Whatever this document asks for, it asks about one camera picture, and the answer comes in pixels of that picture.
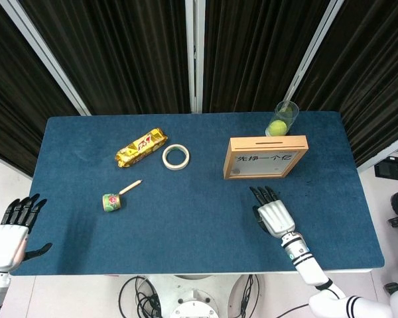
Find gold foil snack packet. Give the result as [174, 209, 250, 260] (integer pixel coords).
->
[115, 128, 168, 168]

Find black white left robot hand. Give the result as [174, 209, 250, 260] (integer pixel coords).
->
[0, 193, 53, 273]

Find white masking tape roll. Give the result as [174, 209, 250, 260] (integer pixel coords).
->
[162, 144, 190, 172]

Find black cable bundle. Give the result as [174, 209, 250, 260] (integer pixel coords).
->
[119, 276, 163, 318]
[235, 274, 263, 318]

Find blue fabric table cloth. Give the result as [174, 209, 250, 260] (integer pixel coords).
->
[11, 111, 385, 276]

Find wooden frame money box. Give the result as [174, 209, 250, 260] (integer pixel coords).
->
[223, 134, 309, 181]

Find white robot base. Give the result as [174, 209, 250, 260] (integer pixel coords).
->
[148, 274, 250, 318]

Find painted drum toy wooden handle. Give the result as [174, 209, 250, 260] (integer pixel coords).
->
[101, 180, 143, 212]

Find yellow tennis ball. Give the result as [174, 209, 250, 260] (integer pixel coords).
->
[268, 119, 289, 137]

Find black pleated partition screen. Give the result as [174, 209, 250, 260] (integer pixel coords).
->
[185, 0, 344, 114]
[0, 0, 91, 182]
[285, 0, 398, 173]
[0, 0, 203, 116]

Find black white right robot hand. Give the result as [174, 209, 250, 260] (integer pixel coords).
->
[249, 185, 297, 239]

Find clear glass cup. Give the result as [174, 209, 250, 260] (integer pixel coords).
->
[265, 100, 300, 137]

